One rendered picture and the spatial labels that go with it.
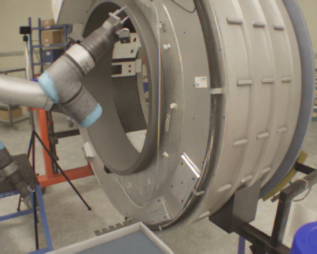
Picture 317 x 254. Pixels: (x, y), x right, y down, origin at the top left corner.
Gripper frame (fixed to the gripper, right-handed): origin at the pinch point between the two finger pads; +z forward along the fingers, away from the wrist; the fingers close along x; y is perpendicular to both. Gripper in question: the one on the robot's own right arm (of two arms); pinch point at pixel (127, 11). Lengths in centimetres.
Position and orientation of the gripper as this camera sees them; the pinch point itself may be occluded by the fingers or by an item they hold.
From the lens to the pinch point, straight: 96.0
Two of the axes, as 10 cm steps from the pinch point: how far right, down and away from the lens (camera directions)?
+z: 6.6, -7.1, 2.4
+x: -0.9, -4.0, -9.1
